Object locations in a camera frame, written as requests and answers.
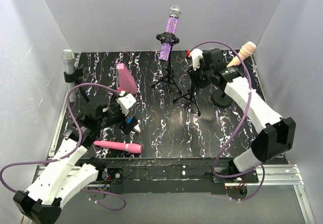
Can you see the black round-base stand left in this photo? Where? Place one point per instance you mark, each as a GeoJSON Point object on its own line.
{"type": "Point", "coordinates": [75, 78]}

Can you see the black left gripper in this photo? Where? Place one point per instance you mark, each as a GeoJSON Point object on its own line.
{"type": "Point", "coordinates": [125, 127]}

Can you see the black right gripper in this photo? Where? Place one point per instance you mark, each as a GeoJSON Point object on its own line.
{"type": "Point", "coordinates": [193, 74]}

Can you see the black round-base stand right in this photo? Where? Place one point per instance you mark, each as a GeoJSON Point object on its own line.
{"type": "Point", "coordinates": [220, 99]}

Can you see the black round-base stand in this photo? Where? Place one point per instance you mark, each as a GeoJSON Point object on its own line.
{"type": "Point", "coordinates": [220, 99]}
{"type": "Point", "coordinates": [75, 78]}

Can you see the silver microphone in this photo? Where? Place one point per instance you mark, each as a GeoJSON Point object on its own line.
{"type": "Point", "coordinates": [68, 60]}

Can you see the pink wedge-shaped box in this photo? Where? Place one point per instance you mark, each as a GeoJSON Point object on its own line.
{"type": "Point", "coordinates": [125, 80]}

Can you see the aluminium frame rail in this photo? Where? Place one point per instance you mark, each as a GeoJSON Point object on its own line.
{"type": "Point", "coordinates": [263, 174]}

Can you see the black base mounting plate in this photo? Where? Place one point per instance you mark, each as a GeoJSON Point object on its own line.
{"type": "Point", "coordinates": [164, 175]}

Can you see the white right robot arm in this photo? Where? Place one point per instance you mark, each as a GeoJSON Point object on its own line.
{"type": "Point", "coordinates": [275, 133]}

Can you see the beige microphone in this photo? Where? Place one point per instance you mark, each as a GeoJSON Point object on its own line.
{"type": "Point", "coordinates": [245, 51]}

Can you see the black tripod shock-mount stand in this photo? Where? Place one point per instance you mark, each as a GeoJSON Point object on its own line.
{"type": "Point", "coordinates": [169, 77]}

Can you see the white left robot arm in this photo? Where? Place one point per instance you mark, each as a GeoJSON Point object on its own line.
{"type": "Point", "coordinates": [44, 199]}

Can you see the purple glitter microphone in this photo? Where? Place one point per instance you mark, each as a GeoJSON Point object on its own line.
{"type": "Point", "coordinates": [168, 38]}

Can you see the black tripod microphone stand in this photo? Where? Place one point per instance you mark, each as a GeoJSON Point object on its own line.
{"type": "Point", "coordinates": [190, 97]}

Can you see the blue and white small block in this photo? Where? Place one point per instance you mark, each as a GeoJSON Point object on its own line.
{"type": "Point", "coordinates": [134, 124]}

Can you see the pink plastic microphone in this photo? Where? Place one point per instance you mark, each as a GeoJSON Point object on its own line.
{"type": "Point", "coordinates": [128, 147]}

